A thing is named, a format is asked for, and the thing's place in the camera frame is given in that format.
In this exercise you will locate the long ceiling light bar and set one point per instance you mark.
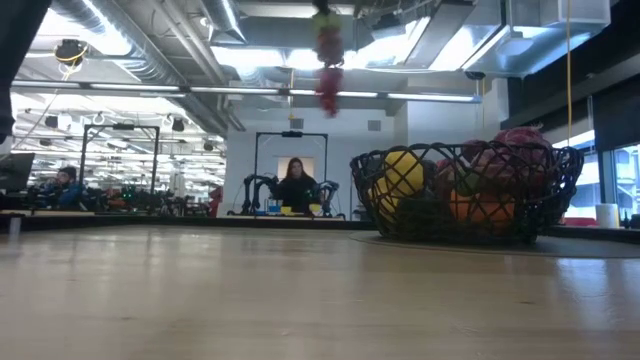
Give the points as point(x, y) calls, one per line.
point(400, 95)

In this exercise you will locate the background black robot arm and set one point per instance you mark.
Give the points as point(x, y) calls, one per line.
point(255, 192)
point(327, 195)

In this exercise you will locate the dark green avocado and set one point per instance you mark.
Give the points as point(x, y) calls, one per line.
point(422, 217)

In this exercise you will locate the white paper roll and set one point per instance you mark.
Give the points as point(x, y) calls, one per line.
point(607, 215)

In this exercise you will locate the purple grape bunch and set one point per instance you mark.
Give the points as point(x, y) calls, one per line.
point(520, 150)

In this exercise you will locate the silver ventilation duct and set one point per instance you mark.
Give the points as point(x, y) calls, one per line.
point(140, 55)

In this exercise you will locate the black monitor screen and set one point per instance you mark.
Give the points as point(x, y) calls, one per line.
point(15, 172)

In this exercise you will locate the black gantry frame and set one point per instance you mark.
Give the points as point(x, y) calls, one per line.
point(120, 127)
point(291, 134)

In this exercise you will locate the yellow starfruit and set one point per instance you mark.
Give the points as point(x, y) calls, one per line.
point(385, 200)

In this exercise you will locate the orange fruit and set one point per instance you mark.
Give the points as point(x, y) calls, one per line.
point(482, 207)

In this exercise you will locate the black ceiling camera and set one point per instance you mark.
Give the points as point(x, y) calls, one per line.
point(70, 51)

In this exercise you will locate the green grape bunch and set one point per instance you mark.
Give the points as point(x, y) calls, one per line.
point(467, 185)

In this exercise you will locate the yellow lemon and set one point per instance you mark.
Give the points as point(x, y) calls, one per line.
point(405, 172)

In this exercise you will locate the dark red grape bunch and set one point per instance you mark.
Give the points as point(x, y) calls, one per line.
point(330, 50)

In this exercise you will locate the person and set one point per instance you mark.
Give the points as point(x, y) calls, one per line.
point(67, 190)
point(296, 190)

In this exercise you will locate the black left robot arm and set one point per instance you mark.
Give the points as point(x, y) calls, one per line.
point(12, 60)

